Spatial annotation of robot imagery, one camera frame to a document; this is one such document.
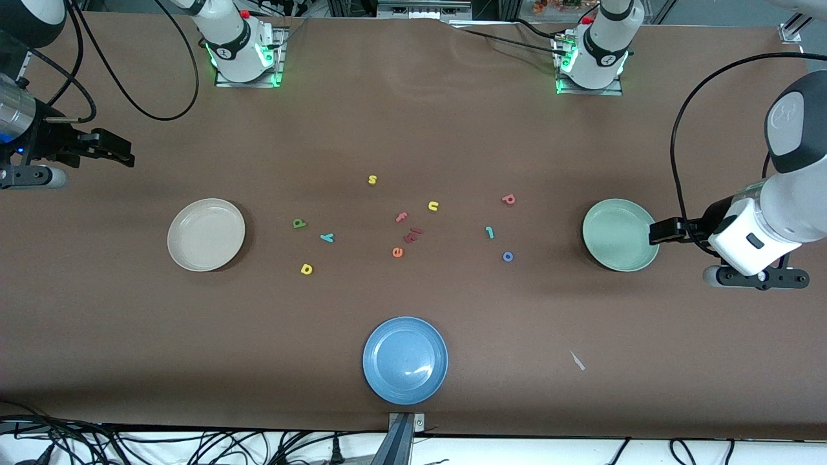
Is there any long black right arm cable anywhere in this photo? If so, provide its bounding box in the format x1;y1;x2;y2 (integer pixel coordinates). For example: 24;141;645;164
76;0;201;122

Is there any beige round plate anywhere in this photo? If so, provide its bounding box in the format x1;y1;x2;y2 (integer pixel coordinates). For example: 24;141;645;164
167;198;247;273

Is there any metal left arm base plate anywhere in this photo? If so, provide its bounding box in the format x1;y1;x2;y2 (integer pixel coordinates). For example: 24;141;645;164
556;32;624;96

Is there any black looped cable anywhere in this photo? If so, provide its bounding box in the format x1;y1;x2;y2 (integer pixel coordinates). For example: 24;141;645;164
0;400;75;456

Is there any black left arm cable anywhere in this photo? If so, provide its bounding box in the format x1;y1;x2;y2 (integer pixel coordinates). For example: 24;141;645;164
670;52;827;243

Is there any silver table edge rail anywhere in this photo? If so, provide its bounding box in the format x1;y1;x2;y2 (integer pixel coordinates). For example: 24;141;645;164
13;48;34;88

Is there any blue round plate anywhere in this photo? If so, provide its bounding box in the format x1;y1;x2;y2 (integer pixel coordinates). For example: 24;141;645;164
362;316;449;406

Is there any brown table cover sheet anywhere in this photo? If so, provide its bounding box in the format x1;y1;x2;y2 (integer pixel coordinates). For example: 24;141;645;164
0;12;827;440

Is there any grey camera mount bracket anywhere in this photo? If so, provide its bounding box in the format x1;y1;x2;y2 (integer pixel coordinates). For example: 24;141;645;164
386;412;427;465

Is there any short black right arm cable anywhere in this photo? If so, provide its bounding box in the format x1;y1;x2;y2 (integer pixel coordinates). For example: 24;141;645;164
26;0;99;123

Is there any black cable behind base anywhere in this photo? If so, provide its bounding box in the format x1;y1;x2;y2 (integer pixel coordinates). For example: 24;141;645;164
460;27;561;56
510;18;566;39

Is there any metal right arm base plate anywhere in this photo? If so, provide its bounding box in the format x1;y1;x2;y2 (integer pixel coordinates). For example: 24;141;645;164
215;26;288;88

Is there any light green round plate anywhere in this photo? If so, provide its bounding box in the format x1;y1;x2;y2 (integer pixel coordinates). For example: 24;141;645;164
582;198;660;273

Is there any silver aluminium frame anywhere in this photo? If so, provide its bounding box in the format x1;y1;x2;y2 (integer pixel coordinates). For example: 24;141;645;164
377;0;472;20

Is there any silver corner bracket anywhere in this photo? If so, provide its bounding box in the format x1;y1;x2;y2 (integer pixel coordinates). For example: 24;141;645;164
779;12;808;45

